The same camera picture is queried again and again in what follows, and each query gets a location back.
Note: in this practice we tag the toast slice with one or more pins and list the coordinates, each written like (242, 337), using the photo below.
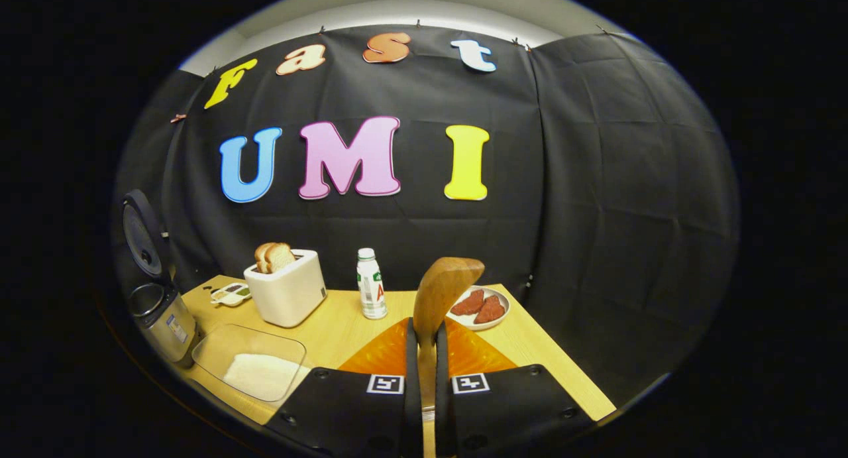
(281, 256)
(261, 256)

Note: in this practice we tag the red meat slice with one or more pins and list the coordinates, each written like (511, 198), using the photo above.
(491, 309)
(469, 303)

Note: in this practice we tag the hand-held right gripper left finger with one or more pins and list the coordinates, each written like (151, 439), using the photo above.
(413, 418)

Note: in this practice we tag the wooden spoon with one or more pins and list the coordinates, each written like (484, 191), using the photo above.
(444, 286)

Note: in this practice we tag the white milk bottle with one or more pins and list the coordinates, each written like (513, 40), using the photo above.
(371, 292)

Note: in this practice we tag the white plate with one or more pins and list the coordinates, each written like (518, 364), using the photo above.
(464, 320)

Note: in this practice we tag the black backdrop cloth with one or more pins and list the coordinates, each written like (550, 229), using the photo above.
(629, 213)

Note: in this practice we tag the dark grey rice cooker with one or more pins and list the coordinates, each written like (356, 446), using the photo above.
(165, 325)

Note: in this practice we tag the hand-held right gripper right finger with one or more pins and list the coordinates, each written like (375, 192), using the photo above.
(442, 418)

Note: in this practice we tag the clear plastic container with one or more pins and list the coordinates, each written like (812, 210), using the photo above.
(225, 345)

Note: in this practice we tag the white divided condiment dish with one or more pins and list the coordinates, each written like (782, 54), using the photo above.
(232, 295)

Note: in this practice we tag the white toaster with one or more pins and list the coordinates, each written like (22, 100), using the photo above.
(285, 295)

